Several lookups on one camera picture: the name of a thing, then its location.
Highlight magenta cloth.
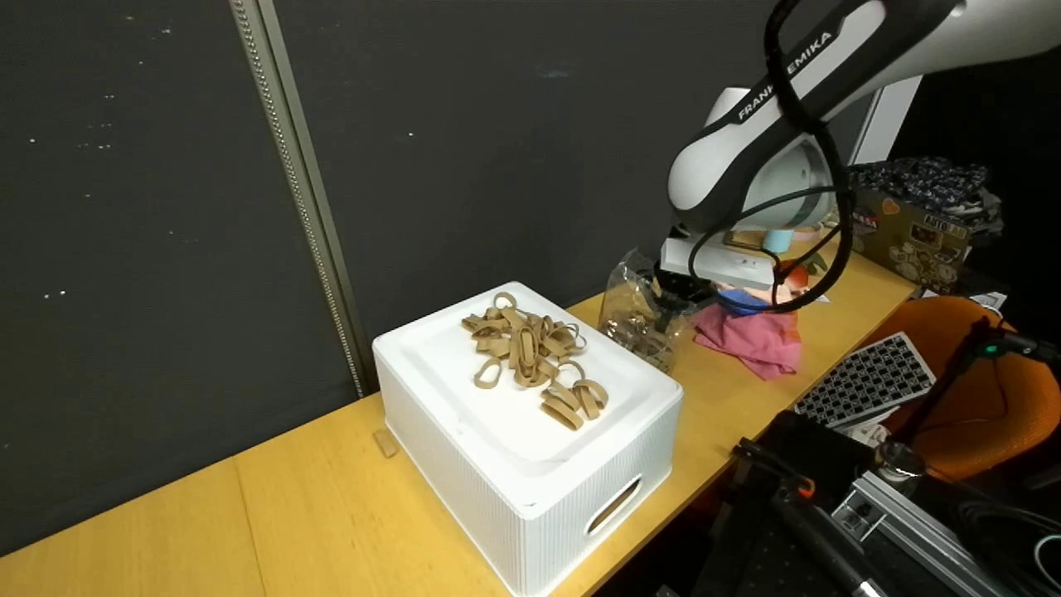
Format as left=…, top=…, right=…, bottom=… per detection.
left=689, top=303, right=804, bottom=381

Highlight dark patterned cloth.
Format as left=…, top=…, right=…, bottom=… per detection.
left=848, top=153, right=1006, bottom=244

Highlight black stand equipment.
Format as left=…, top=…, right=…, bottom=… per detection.
left=617, top=412, right=1061, bottom=597

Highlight orange seat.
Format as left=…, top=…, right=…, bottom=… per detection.
left=882, top=296, right=1061, bottom=487

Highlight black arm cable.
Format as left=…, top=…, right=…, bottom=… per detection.
left=685, top=0, right=854, bottom=315

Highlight white plastic storage box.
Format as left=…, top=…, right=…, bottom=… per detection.
left=372, top=280, right=685, bottom=597

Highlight white cable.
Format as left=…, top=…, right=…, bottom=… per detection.
left=1031, top=530, right=1061, bottom=590

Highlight black perforated panel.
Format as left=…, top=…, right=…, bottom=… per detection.
left=793, top=329, right=942, bottom=430

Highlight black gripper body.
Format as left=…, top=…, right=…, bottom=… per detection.
left=652, top=256, right=724, bottom=308

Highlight brown cardboard box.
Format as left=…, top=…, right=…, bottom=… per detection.
left=854, top=196, right=979, bottom=296

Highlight light blue cup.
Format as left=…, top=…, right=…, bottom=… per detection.
left=759, top=225, right=803, bottom=258

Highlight clear plastic bag of rubber bands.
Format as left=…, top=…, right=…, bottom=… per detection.
left=592, top=247, right=705, bottom=374

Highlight bunch of tan rubber bands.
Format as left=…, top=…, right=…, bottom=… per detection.
left=536, top=359, right=614, bottom=435

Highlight grey metal wall strip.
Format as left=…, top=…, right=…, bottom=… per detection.
left=226, top=0, right=374, bottom=399

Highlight red toy fruit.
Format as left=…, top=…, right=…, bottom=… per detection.
left=771, top=262, right=829, bottom=305

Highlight pile of tan rubber bands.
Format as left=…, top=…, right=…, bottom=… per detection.
left=457, top=289, right=589, bottom=392

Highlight aluminium extrusion rail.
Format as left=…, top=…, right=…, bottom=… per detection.
left=832, top=469, right=1003, bottom=597

